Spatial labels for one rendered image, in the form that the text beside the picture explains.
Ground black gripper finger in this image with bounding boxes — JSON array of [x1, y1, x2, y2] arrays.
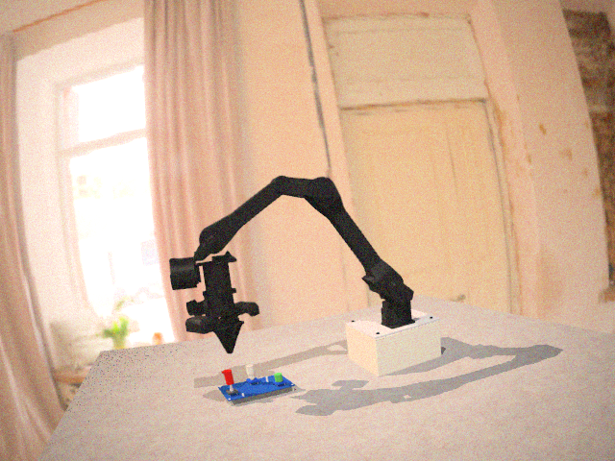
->
[[214, 326, 233, 353], [227, 321, 244, 353]]

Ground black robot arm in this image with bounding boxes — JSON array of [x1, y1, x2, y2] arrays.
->
[[169, 176, 415, 329]]

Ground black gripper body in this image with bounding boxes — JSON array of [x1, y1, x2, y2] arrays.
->
[[185, 284, 260, 334]]

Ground blue circuit board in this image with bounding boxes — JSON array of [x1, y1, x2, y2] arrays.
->
[[218, 364, 295, 405]]

